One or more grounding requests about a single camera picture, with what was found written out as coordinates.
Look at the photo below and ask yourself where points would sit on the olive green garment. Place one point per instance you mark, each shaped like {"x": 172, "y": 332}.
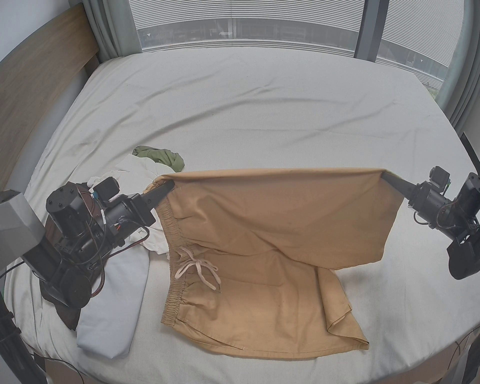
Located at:
{"x": 165, "y": 157}

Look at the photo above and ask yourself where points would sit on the grey-green curtain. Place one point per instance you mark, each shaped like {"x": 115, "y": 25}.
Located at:
{"x": 112, "y": 26}
{"x": 463, "y": 56}

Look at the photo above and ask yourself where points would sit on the tan shorts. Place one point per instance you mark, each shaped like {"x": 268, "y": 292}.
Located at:
{"x": 281, "y": 225}

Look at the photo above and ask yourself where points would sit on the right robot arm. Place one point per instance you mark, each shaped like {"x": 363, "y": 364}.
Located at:
{"x": 465, "y": 210}

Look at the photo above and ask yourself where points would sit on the white folded garment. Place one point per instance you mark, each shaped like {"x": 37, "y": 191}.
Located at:
{"x": 112, "y": 307}

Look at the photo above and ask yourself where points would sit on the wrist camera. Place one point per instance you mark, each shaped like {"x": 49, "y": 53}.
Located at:
{"x": 439, "y": 176}
{"x": 107, "y": 189}

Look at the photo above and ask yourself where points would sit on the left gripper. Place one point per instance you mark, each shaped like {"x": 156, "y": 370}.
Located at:
{"x": 131, "y": 215}

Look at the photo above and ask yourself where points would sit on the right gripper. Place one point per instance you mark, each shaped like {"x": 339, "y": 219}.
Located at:
{"x": 425, "y": 202}

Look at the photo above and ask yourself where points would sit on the bed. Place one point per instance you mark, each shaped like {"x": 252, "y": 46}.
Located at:
{"x": 262, "y": 112}

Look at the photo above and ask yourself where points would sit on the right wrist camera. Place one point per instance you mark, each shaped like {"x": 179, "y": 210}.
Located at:
{"x": 439, "y": 176}

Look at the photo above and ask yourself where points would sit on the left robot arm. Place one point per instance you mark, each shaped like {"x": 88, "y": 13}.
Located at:
{"x": 67, "y": 210}

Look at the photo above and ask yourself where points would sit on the brown garment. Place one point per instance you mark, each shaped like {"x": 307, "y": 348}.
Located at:
{"x": 67, "y": 315}

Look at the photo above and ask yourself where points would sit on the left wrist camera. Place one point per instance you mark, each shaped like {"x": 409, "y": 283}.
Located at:
{"x": 107, "y": 189}

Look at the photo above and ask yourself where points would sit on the window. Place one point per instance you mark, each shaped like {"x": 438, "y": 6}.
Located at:
{"x": 262, "y": 15}

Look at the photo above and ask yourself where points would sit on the cream white garment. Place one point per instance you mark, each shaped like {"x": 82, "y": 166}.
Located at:
{"x": 131, "y": 168}

